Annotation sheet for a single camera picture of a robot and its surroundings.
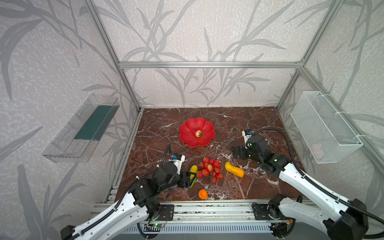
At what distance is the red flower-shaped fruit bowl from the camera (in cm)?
100

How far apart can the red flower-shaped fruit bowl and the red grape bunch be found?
129 millimetres

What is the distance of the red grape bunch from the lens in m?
0.82
